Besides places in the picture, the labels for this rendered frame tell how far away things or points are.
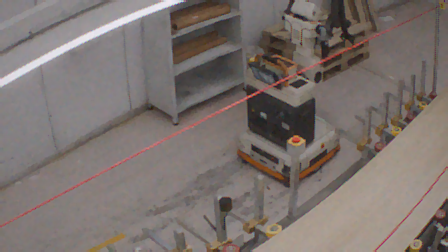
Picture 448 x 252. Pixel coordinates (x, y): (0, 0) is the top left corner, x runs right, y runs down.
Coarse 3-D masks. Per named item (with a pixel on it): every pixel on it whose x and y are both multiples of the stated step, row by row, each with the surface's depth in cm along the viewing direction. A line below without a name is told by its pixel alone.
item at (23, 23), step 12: (48, 0) 132; (60, 0) 129; (72, 0) 132; (84, 0) 135; (24, 12) 127; (36, 12) 124; (48, 12) 128; (60, 12) 131; (0, 24) 122; (12, 24) 120; (24, 24) 123; (36, 24) 126; (0, 36) 118; (12, 36) 121
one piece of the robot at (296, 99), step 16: (256, 80) 440; (304, 80) 429; (256, 96) 448; (272, 96) 436; (288, 96) 419; (304, 96) 420; (256, 112) 456; (272, 112) 441; (288, 112) 426; (304, 112) 429; (256, 128) 464; (272, 128) 449; (288, 128) 433; (304, 128) 434
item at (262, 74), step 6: (252, 66) 424; (258, 66) 420; (258, 72) 425; (264, 72) 418; (270, 72) 412; (258, 78) 434; (264, 78) 426; (270, 78) 418; (276, 78) 414; (282, 78) 415; (270, 84) 427
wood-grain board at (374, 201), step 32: (416, 128) 347; (384, 160) 320; (416, 160) 315; (352, 192) 298; (384, 192) 293; (416, 192) 288; (320, 224) 278; (352, 224) 274; (384, 224) 269; (416, 224) 263
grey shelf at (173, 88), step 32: (192, 0) 549; (224, 0) 553; (160, 32) 498; (192, 32) 567; (224, 32) 577; (160, 64) 519; (192, 64) 528; (224, 64) 599; (160, 96) 540; (192, 96) 555
